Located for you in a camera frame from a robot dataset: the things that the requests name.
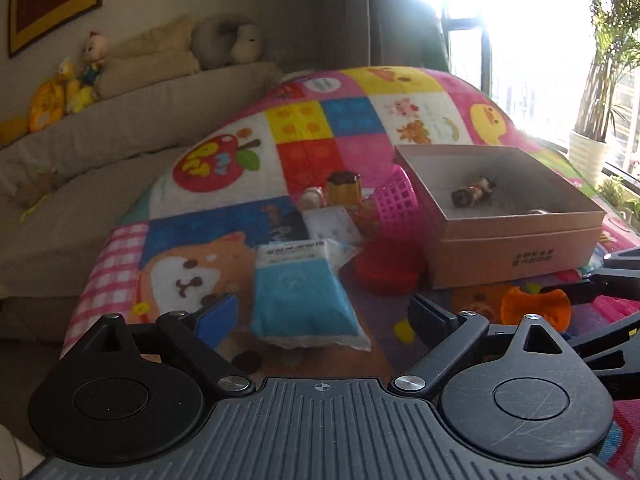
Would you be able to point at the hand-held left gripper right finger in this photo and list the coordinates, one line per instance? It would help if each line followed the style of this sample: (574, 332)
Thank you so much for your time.
(425, 314)

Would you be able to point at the white ribbed planter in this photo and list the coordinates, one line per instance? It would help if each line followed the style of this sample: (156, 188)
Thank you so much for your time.
(589, 157)

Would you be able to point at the white dotted packet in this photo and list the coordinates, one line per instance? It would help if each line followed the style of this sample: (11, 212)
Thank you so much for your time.
(331, 227)

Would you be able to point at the orange toy fruit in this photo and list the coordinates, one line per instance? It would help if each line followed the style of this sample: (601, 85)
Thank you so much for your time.
(535, 306)

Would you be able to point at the red round lid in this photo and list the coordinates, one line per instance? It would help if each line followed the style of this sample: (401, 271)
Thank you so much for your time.
(387, 270)

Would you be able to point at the red-haired doll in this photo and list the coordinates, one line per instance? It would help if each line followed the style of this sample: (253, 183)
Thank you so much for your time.
(94, 57)

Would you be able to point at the small orange striped toy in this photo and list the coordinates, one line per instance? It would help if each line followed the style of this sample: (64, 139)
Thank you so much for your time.
(366, 219)

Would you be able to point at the yellow toy camera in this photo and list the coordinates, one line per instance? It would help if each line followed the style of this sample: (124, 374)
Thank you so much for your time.
(310, 200)

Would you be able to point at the colourful printed blanket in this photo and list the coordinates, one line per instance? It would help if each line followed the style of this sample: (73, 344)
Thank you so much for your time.
(300, 125)

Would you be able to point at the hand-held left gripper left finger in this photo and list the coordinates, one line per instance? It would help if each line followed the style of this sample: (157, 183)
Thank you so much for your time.
(217, 315)

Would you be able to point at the pink plastic basket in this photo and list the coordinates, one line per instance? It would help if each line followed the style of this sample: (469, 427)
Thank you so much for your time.
(397, 200)

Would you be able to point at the yellow framed wall picture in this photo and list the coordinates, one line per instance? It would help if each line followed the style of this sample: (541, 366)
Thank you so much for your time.
(55, 5)

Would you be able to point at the beige sofa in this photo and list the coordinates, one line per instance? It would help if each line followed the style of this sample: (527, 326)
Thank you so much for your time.
(100, 170)

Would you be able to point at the small brown figurine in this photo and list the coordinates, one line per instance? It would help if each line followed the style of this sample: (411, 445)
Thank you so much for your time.
(472, 193)

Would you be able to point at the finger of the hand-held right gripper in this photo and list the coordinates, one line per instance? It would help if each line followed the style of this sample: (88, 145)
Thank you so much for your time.
(617, 345)
(600, 287)

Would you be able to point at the grey curtain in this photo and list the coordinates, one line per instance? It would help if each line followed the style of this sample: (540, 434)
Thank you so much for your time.
(405, 15)

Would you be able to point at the yellow pudding toy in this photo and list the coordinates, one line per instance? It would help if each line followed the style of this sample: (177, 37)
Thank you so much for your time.
(345, 186)

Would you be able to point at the tall potted palm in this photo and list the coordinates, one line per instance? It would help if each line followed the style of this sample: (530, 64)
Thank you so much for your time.
(607, 50)

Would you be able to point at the pink cardboard box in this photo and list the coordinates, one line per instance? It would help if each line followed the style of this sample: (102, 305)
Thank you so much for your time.
(500, 255)

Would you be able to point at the cream pillow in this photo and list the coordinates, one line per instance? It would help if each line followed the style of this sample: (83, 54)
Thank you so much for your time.
(150, 62)

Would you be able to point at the blue tissue packet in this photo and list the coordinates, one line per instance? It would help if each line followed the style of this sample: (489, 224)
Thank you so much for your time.
(300, 300)

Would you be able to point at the white bear plush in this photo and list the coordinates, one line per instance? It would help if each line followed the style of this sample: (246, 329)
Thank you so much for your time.
(246, 42)

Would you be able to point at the yellow plush toy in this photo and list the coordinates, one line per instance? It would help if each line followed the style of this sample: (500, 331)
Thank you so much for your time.
(55, 95)

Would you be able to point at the small windowsill plant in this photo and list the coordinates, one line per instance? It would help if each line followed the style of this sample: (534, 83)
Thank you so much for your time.
(620, 200)

